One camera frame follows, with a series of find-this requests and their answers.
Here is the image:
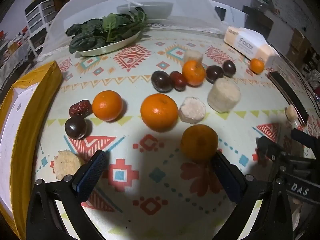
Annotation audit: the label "white drawer cabinet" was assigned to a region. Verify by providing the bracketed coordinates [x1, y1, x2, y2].
[25, 0, 55, 55]

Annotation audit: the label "patterned tablecloth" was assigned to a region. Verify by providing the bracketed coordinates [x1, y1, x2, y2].
[32, 27, 320, 240]

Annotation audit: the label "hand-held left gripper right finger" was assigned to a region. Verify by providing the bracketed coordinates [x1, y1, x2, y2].
[212, 150, 293, 240]

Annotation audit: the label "red jujube date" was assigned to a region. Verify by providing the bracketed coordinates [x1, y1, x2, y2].
[69, 99, 92, 117]
[170, 71, 187, 92]

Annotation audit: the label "pale tissue pack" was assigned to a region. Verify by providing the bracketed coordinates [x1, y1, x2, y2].
[223, 26, 279, 68]

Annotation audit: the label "white mesh food cover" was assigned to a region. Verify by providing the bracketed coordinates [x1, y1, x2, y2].
[37, 0, 230, 60]

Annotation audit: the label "pale round plate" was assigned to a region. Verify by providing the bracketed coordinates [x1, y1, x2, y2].
[77, 29, 142, 57]

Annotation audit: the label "green spinach leaves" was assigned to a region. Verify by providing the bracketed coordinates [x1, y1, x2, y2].
[65, 7, 148, 54]

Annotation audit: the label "cluttered side table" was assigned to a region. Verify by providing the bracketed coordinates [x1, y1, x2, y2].
[0, 30, 33, 80]

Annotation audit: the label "yellow-rimmed white tray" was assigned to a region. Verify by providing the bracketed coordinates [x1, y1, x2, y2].
[0, 60, 63, 240]

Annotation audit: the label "large peeled sugarcane chunk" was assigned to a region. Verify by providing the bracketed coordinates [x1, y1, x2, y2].
[207, 77, 242, 113]

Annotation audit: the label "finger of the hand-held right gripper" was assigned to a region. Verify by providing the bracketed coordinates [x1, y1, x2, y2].
[256, 136, 290, 167]
[290, 127, 320, 150]

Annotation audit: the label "brown cardboard boxes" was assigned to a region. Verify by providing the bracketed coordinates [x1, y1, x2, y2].
[286, 29, 313, 63]

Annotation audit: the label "black flat phone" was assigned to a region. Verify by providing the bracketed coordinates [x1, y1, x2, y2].
[267, 70, 309, 127]

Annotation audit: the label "dark purple plum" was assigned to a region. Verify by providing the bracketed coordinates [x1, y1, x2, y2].
[64, 115, 88, 140]
[205, 65, 224, 84]
[151, 70, 173, 92]
[222, 60, 236, 77]

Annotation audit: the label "small orange mandarin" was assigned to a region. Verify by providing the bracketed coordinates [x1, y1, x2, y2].
[249, 58, 265, 74]

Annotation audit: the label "white appliance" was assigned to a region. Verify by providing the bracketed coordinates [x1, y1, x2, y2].
[210, 1, 247, 28]

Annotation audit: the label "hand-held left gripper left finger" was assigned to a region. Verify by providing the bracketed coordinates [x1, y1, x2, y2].
[26, 150, 108, 240]

